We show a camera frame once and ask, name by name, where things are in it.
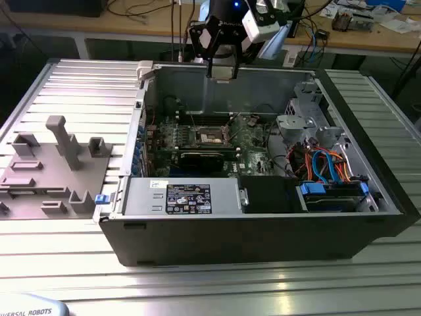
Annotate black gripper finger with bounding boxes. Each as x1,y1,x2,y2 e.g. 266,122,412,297
230,31,251,80
189,20,218,78

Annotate RAM slot with white clips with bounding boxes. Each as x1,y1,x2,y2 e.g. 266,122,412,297
176,116,237,122
176,111,234,117

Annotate CPU socket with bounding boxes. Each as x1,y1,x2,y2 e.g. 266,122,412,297
193,124,233,147

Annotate white power adapter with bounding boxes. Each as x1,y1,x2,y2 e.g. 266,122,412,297
283,49,300,68

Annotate pale grey case latch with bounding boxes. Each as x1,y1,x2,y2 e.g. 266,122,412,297
136,60,156,81

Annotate metal drive cage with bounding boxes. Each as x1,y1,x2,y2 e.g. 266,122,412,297
275,80,350,145

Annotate green motherboard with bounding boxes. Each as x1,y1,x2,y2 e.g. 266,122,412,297
146,111,282,178

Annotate wooden desk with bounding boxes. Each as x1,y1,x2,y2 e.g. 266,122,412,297
0,0,421,54

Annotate graphics card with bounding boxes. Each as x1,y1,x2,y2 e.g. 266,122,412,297
154,145,240,173

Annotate copper coil transformer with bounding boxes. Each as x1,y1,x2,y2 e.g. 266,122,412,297
331,9,355,33

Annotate black plastic shroud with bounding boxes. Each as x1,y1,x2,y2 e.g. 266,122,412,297
237,175,301,215

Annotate grey electronic device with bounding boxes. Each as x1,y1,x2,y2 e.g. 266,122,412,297
351,11,376,33

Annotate hard disk in blue carrier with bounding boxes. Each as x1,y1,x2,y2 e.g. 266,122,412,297
295,181,370,214

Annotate grey power supply unit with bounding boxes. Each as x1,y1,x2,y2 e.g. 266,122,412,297
118,176,244,217

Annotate blue flat box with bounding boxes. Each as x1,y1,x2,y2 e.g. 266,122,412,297
365,0,406,11

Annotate large black box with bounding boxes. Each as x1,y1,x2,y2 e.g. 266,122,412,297
5,0,110,18

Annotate white papers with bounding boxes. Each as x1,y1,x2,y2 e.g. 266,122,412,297
378,16,421,34

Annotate black PC case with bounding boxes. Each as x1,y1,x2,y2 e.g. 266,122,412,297
93,60,421,268

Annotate grey parts rack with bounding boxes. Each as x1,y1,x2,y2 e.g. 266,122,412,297
0,115,115,221

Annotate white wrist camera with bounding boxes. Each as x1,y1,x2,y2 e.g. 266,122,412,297
241,0,292,44

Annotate red orange wire bundle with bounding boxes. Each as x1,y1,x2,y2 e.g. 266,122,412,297
286,144,313,178

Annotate blue wire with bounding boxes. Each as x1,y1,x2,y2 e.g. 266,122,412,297
310,149,328,184
320,150,340,185

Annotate orange yellow wire bundle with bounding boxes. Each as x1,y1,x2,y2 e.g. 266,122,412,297
327,149,355,182

